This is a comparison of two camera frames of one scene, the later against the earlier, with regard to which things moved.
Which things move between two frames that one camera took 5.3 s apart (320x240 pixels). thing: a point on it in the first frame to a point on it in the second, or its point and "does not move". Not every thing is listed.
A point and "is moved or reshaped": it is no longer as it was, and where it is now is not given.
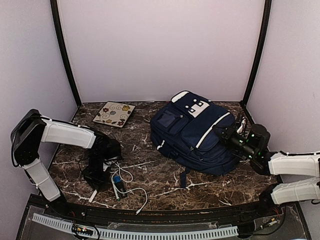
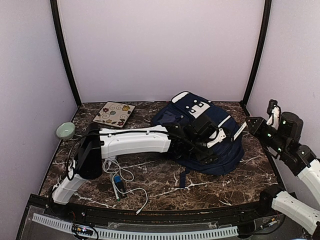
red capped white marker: (93, 196) is moved or reshaped
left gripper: (98, 182) to (207, 157)
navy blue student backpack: (183, 131) does not move
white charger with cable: (119, 169) does not move
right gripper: (229, 131) to (255, 130)
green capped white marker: (118, 198) does not move
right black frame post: (263, 33) does not move
